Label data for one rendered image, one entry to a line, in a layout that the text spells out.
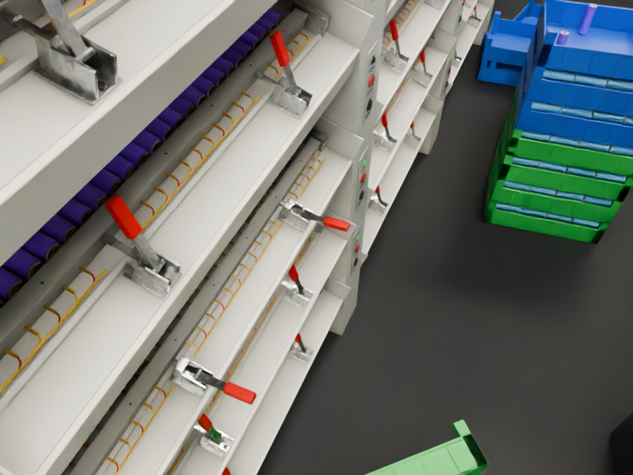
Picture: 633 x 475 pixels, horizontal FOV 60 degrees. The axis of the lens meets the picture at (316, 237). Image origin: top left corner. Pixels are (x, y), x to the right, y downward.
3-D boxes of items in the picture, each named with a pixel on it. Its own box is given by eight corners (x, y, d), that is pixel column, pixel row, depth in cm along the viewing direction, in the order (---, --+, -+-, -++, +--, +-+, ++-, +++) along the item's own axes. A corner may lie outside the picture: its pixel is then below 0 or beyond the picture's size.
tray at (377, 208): (430, 125, 162) (451, 90, 150) (353, 276, 125) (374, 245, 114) (368, 92, 162) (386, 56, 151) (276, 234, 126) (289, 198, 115)
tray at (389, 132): (441, 67, 147) (465, 24, 136) (358, 219, 111) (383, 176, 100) (374, 31, 148) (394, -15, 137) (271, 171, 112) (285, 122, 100)
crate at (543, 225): (593, 193, 158) (605, 172, 152) (597, 245, 146) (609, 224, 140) (488, 173, 164) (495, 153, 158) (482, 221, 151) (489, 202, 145)
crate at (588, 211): (605, 172, 152) (617, 150, 146) (609, 224, 140) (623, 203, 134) (495, 153, 158) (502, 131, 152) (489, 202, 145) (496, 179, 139)
